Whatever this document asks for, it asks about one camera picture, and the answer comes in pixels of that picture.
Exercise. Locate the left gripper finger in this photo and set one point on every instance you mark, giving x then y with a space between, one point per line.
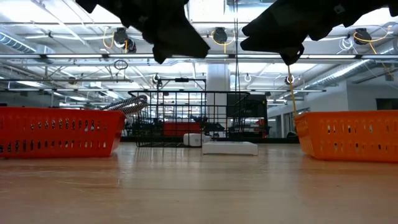
186 42
169 12

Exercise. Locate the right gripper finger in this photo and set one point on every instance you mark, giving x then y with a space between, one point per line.
273 18
267 43

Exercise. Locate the white product box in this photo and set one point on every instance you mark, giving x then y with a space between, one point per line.
230 148

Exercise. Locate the orange plastic basket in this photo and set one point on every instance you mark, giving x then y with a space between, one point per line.
348 146

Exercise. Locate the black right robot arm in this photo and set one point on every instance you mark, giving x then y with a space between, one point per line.
379 4

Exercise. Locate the red background bin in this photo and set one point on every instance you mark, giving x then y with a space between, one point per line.
180 129

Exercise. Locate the long ceiling light strip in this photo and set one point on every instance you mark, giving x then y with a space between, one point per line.
124 56

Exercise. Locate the white building column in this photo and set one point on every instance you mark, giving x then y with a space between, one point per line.
217 77

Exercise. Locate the black background equipment box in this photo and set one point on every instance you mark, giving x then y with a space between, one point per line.
256 107

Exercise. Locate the red plastic basket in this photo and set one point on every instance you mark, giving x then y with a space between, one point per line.
62 140

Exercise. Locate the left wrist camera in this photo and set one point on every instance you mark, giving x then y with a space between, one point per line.
161 53

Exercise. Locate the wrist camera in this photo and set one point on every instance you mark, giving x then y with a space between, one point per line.
292 56
161 53

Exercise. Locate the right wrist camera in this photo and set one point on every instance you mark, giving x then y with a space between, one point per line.
292 56

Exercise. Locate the black background gantry frame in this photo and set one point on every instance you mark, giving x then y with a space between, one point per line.
182 80

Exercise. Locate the silver ceiling duct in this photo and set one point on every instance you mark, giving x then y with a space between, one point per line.
342 73

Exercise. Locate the black metal table frame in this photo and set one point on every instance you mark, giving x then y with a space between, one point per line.
276 140

